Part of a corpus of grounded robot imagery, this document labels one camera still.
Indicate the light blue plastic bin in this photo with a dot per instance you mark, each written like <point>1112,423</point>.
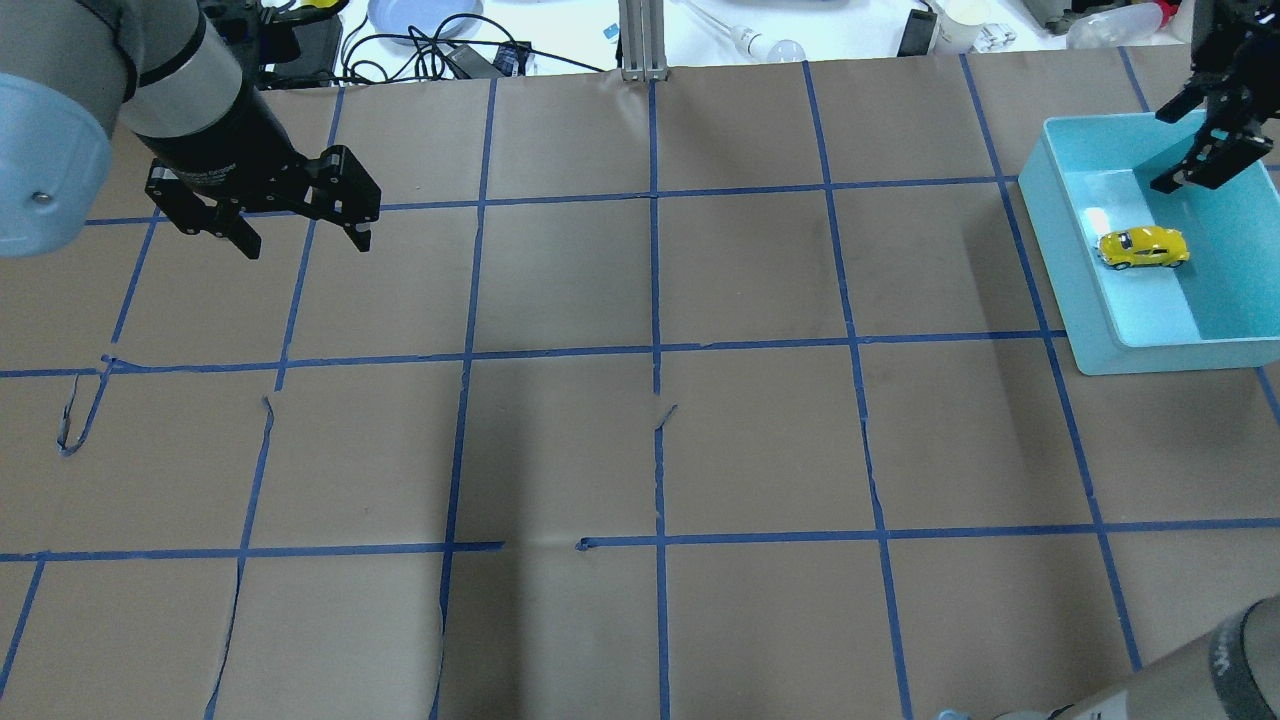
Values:
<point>1148,281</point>

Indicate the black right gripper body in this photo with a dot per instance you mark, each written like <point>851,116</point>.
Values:
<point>1228,62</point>

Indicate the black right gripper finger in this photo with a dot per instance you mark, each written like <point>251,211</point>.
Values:
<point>1208,159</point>
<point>1192,95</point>

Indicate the yellow beetle toy car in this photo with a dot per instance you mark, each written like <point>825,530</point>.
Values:
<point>1145,245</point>

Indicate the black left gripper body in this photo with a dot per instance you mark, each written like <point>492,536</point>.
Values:
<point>228,145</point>

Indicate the white light bulb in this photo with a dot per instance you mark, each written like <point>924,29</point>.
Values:
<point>758,46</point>

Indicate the aluminium frame post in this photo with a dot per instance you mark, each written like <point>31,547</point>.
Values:
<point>641,52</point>

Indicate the light blue plate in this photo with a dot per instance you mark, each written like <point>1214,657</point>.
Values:
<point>447,19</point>

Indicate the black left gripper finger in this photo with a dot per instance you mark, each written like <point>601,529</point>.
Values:
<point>227,223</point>
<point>341,192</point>

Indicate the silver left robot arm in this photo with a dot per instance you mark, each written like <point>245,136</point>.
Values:
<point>72,71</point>

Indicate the white paper cup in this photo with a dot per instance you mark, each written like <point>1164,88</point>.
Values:
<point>959,26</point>

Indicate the clear plastic bottle red cap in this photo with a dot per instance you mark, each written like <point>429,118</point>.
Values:
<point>1127,24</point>

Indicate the black power adapter brick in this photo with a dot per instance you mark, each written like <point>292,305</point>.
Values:
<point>917,37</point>

